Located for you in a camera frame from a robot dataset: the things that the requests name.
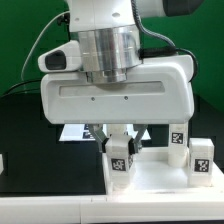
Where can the white fence rail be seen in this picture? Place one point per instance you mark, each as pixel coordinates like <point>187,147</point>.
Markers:
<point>113,210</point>
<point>218,178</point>

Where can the white tag sheet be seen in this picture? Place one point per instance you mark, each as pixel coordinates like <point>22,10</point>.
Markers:
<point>80,132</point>

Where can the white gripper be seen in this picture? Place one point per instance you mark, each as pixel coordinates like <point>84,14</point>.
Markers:
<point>158,91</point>

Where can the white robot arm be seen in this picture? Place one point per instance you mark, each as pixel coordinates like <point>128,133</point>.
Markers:
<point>104,76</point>

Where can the white square table top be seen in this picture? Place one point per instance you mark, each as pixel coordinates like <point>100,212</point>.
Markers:
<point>153,175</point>

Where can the white right fence rail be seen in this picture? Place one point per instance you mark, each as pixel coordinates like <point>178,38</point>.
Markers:
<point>218,178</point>

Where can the black camera on stand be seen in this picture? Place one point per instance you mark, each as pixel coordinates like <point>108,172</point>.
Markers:
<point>64,18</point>

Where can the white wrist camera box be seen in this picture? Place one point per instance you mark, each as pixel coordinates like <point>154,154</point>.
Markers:
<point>64,58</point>

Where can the white front fence rail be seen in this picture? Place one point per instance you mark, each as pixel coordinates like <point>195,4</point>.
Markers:
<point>113,210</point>

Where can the white block at left edge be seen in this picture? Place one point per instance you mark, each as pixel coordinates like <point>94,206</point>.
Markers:
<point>1,164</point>

